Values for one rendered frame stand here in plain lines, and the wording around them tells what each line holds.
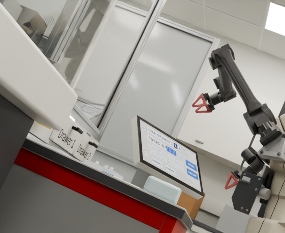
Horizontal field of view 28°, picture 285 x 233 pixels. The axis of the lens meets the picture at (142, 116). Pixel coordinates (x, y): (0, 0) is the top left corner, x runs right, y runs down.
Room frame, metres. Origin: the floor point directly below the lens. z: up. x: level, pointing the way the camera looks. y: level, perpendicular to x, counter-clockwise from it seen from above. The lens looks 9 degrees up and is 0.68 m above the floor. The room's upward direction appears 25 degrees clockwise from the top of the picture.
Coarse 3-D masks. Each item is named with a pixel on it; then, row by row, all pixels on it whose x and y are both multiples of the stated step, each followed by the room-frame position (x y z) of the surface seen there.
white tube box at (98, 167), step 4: (84, 160) 1.98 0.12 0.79; (88, 160) 1.97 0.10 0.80; (88, 164) 1.97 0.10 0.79; (92, 164) 1.96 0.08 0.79; (96, 164) 1.96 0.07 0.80; (96, 168) 1.96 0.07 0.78; (100, 168) 1.95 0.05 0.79; (104, 168) 1.95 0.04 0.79; (108, 172) 1.94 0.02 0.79; (112, 172) 1.93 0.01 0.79; (116, 172) 1.94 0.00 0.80; (116, 176) 1.95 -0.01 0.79; (120, 176) 1.98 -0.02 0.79
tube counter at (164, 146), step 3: (162, 144) 3.17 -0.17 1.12; (162, 147) 3.15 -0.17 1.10; (165, 147) 3.18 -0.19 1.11; (168, 147) 3.20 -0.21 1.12; (165, 150) 3.17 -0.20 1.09; (168, 150) 3.19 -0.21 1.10; (171, 150) 3.21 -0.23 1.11; (174, 150) 3.23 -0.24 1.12; (171, 153) 3.20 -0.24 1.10; (174, 153) 3.22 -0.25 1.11; (177, 153) 3.24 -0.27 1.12; (180, 153) 3.27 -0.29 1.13; (177, 156) 3.23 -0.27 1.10; (180, 156) 3.25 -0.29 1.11
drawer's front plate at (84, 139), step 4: (84, 132) 2.44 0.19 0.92; (80, 136) 2.44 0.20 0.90; (84, 136) 2.47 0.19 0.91; (88, 136) 2.53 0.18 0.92; (80, 140) 2.44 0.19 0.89; (84, 140) 2.49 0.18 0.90; (88, 140) 2.55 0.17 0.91; (92, 140) 2.62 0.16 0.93; (76, 144) 2.44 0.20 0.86; (84, 144) 2.52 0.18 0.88; (88, 144) 2.58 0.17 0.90; (76, 148) 2.44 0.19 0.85; (84, 148) 2.55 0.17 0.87; (88, 148) 2.61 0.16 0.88; (92, 148) 2.68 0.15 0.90; (76, 152) 2.47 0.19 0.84; (80, 152) 2.52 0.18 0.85; (88, 152) 2.64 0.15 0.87; (92, 152) 2.71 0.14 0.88; (76, 156) 2.49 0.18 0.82; (80, 156) 2.55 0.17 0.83; (88, 156) 2.67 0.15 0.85; (80, 160) 2.59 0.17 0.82
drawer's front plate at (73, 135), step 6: (72, 120) 2.23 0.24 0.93; (66, 126) 2.19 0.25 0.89; (72, 126) 2.26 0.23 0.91; (78, 126) 2.33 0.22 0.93; (54, 132) 2.13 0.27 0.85; (66, 132) 2.22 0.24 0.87; (72, 132) 2.29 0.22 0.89; (78, 132) 2.37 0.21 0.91; (54, 138) 2.13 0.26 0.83; (60, 138) 2.19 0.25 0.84; (72, 138) 2.33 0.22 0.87; (78, 138) 2.40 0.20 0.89; (60, 144) 2.22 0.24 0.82; (66, 144) 2.29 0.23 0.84; (72, 144) 2.36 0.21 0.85; (66, 150) 2.35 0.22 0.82; (72, 150) 2.40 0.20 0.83
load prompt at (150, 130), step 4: (148, 128) 3.14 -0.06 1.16; (148, 132) 3.12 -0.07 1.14; (152, 132) 3.15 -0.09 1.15; (156, 132) 3.18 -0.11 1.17; (156, 136) 3.16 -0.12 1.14; (160, 136) 3.19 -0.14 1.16; (164, 136) 3.22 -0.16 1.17; (164, 140) 3.20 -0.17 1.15; (168, 140) 3.23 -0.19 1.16; (168, 144) 3.21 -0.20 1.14; (172, 144) 3.25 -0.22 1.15; (176, 144) 3.28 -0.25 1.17; (176, 148) 3.26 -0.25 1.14; (180, 148) 3.29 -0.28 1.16
